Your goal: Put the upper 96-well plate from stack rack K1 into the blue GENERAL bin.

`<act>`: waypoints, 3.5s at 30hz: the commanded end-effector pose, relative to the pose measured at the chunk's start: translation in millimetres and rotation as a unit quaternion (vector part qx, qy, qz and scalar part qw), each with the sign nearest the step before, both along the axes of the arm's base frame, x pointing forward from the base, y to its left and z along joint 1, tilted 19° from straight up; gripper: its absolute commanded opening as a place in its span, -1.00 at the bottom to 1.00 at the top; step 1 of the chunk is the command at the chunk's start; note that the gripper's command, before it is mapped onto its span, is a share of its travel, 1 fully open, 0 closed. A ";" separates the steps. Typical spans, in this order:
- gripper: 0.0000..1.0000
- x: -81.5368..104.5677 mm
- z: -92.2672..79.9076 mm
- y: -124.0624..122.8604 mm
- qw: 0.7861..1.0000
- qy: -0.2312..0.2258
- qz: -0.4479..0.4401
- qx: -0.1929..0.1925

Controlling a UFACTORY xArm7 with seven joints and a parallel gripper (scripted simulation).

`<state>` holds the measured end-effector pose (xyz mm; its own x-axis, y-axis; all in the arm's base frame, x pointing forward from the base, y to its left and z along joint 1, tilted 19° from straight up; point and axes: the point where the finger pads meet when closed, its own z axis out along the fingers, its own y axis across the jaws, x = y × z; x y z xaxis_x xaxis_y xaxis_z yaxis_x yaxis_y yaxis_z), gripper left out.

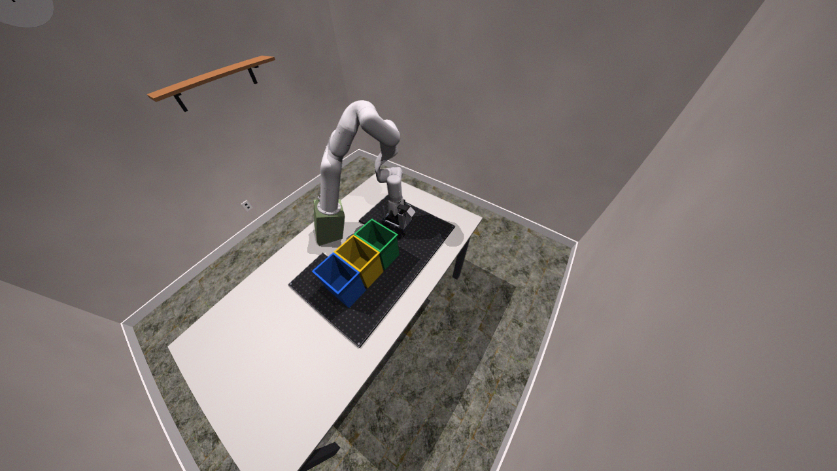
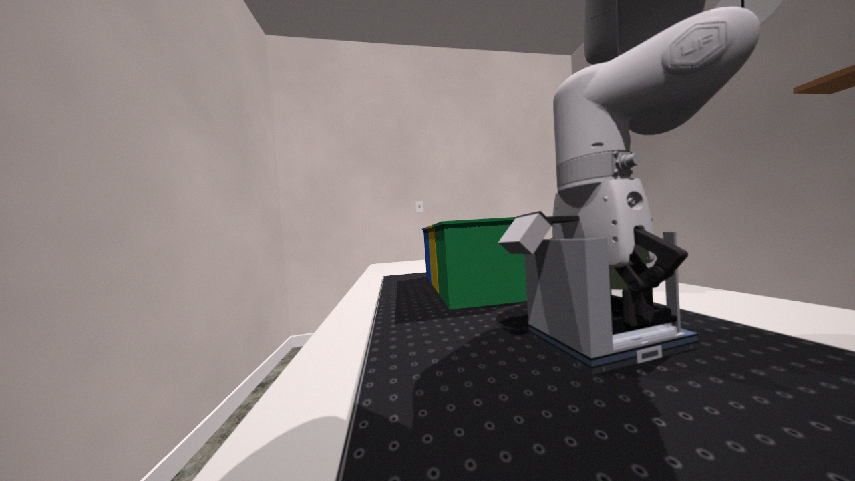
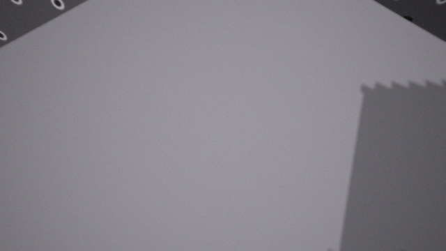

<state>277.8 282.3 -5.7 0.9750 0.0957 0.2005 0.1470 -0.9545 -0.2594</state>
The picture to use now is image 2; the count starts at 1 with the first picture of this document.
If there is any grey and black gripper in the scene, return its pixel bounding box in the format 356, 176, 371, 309
551, 176, 688, 327

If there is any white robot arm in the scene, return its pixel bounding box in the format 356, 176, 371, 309
499, 0, 760, 254

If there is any blue open-top bin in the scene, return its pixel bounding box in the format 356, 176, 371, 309
422, 227, 432, 283

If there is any yellow bin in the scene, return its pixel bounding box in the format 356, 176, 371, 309
426, 225, 439, 293

